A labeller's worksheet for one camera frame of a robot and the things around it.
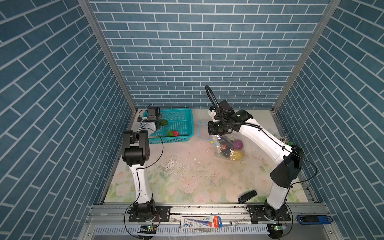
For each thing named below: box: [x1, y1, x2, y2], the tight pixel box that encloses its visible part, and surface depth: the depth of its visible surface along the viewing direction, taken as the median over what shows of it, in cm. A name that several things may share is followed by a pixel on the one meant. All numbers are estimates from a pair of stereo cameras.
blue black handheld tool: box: [297, 214, 334, 225], surface depth 72 cm
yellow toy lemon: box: [229, 149, 245, 161], surface depth 91 cm
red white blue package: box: [180, 215, 223, 229], surface depth 72 cm
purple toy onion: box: [233, 139, 244, 150], surface depth 96 cm
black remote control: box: [238, 190, 258, 204], surface depth 79 cm
